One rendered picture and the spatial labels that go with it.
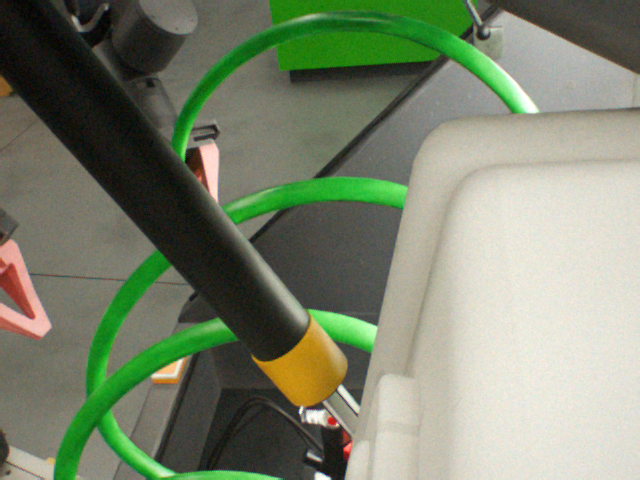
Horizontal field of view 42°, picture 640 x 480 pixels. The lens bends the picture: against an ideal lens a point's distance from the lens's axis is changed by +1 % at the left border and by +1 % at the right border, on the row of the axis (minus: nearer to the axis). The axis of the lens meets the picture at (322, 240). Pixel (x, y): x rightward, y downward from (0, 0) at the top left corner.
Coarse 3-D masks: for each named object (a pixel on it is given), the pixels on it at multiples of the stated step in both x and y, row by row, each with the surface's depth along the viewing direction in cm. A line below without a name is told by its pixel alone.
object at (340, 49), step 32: (288, 0) 381; (320, 0) 379; (352, 0) 377; (384, 0) 376; (416, 0) 374; (448, 0) 373; (352, 32) 386; (288, 64) 399; (320, 64) 397; (352, 64) 395; (384, 64) 397; (416, 64) 396
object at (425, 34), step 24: (288, 24) 59; (312, 24) 57; (336, 24) 56; (360, 24) 55; (384, 24) 55; (408, 24) 54; (240, 48) 62; (264, 48) 61; (432, 48) 54; (456, 48) 53; (216, 72) 64; (480, 72) 53; (504, 72) 53; (192, 96) 67; (504, 96) 53; (192, 120) 69
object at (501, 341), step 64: (448, 128) 13; (512, 128) 13; (576, 128) 13; (448, 192) 13; (512, 192) 11; (576, 192) 11; (448, 256) 11; (512, 256) 10; (576, 256) 10; (384, 320) 15; (448, 320) 10; (512, 320) 9; (576, 320) 9; (384, 384) 12; (448, 384) 9; (512, 384) 8; (576, 384) 8; (384, 448) 11; (448, 448) 9; (512, 448) 8; (576, 448) 8
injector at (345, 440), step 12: (324, 432) 69; (336, 432) 68; (324, 444) 70; (336, 444) 69; (348, 444) 69; (312, 456) 72; (324, 456) 72; (336, 456) 70; (324, 468) 72; (336, 468) 71
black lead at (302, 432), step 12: (252, 396) 84; (240, 408) 86; (264, 408) 108; (276, 408) 82; (288, 420) 82; (228, 432) 86; (300, 432) 82; (216, 444) 92; (228, 444) 104; (312, 444) 82; (216, 456) 88; (216, 468) 101
